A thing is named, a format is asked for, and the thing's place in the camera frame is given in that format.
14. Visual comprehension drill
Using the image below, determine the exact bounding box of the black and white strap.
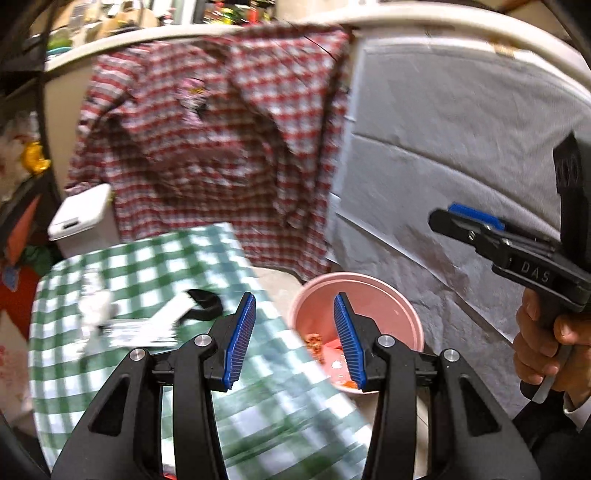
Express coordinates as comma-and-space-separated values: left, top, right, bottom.
152, 288, 223, 340

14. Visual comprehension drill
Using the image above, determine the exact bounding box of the red cardboard box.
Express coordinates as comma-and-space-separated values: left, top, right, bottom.
0, 194, 51, 333

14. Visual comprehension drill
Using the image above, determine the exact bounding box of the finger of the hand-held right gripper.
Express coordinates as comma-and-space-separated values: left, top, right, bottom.
428, 209, 559, 267
449, 203, 557, 246

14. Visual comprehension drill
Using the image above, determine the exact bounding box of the green checked tablecloth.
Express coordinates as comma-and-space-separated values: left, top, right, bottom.
28, 223, 386, 480

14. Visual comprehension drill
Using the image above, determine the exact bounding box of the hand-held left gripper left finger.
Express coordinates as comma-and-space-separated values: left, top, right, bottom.
51, 292, 257, 480

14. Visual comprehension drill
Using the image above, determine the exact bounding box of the person's right forearm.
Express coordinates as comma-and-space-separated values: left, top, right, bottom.
526, 397, 591, 480

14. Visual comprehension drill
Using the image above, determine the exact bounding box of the white lidded bin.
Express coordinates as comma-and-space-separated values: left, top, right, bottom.
47, 183, 116, 259

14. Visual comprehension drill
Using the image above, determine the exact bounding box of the white tissue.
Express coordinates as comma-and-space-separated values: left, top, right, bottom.
78, 272, 118, 356

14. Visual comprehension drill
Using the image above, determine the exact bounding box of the red plaid shirt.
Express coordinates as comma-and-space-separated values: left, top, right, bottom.
65, 21, 356, 284

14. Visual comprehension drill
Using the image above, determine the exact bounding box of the pink plastic bin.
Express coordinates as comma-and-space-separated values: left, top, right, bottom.
288, 272, 424, 395

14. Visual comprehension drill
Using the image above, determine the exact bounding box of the black metal shelf rack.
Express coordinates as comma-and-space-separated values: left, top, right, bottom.
0, 0, 61, 222

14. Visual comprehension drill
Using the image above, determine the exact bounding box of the person's right hand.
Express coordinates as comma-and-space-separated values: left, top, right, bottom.
513, 291, 591, 385

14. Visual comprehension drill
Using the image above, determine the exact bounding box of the white kitchen counter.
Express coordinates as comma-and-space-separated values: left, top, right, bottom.
44, 0, 591, 88

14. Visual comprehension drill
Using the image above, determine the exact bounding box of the grey cloth cover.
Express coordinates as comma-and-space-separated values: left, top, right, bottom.
325, 37, 591, 416

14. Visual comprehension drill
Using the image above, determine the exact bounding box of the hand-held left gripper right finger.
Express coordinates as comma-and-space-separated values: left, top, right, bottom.
333, 292, 542, 480

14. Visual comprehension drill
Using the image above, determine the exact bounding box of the yellow figurine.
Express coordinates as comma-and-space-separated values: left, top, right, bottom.
23, 141, 51, 174

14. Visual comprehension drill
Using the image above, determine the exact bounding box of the white printed bag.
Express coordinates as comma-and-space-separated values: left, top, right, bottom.
0, 309, 33, 411

